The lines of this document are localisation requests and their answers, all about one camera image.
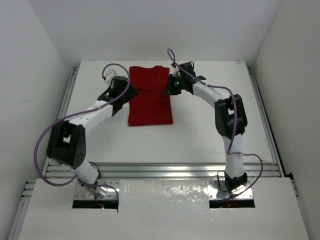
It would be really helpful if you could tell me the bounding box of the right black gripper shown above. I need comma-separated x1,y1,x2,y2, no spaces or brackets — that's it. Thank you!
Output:
163,75,187,97

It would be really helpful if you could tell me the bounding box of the red t shirt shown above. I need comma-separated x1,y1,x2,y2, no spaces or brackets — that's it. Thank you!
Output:
128,65,174,127

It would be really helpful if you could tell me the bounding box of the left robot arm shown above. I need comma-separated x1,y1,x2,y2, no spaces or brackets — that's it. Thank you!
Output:
46,76,138,185

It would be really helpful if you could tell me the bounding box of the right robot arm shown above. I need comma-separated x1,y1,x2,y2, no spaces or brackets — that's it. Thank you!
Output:
163,61,248,193

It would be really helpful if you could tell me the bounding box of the white foam cover panel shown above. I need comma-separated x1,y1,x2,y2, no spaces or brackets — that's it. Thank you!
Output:
19,178,308,240

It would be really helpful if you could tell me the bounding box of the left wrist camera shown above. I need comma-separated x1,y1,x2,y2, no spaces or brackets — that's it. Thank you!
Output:
103,69,118,84

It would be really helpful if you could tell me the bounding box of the aluminium frame rail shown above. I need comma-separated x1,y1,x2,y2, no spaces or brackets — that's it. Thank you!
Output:
41,64,298,179

